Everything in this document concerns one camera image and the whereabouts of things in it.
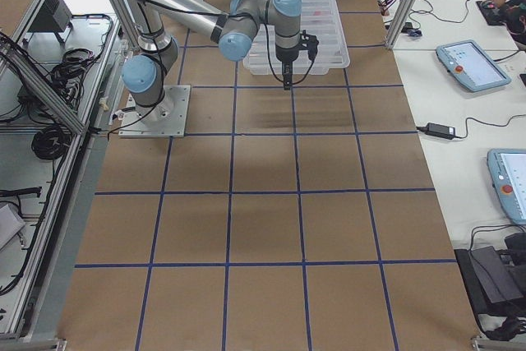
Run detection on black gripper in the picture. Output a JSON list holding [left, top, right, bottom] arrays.
[[275, 30, 319, 90]]

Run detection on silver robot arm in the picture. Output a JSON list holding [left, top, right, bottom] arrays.
[[133, 0, 319, 90]]

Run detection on grey electronics box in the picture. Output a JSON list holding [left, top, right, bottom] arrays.
[[28, 0, 72, 44]]

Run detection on black power adapter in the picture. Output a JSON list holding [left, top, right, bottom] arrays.
[[425, 122, 456, 140]]

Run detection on upper teach pendant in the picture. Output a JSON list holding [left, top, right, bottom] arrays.
[[436, 39, 511, 92]]

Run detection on teach pendant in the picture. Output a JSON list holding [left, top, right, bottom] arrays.
[[487, 149, 525, 225], [436, 39, 511, 92]]

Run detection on person at desk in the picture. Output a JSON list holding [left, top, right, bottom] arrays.
[[491, 0, 525, 48]]

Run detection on lower teach pendant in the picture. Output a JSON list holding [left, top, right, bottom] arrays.
[[487, 149, 525, 225]]

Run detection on black laptop bag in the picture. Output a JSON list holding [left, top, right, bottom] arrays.
[[454, 246, 525, 317]]

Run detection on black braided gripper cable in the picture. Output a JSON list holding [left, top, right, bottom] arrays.
[[262, 24, 320, 85]]

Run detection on coiled black cable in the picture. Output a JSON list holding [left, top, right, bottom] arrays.
[[31, 124, 69, 162]]

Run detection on aluminium side rail frame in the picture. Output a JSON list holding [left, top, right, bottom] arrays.
[[1, 0, 122, 342]]

